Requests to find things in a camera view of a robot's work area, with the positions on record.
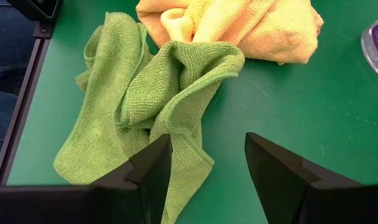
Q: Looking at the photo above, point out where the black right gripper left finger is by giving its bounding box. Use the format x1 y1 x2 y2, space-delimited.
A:
83 133 173 224

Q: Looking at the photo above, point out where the clear spray bottle white trigger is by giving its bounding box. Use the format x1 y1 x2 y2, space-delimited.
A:
359 14 378 81

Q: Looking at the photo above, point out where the black corner bracket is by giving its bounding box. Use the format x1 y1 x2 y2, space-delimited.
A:
7 0 65 23

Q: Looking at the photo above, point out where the black table frame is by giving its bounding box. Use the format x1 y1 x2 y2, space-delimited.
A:
0 21 57 187

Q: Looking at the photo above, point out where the green microfiber towel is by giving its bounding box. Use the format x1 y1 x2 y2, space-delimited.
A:
53 11 246 224

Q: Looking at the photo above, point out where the yellow microfiber towel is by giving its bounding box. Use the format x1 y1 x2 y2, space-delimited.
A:
135 0 325 66

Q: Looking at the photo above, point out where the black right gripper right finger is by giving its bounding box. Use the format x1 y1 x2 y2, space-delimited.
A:
244 132 364 224

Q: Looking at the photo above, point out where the person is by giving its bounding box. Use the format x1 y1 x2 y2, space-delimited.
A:
0 0 37 178

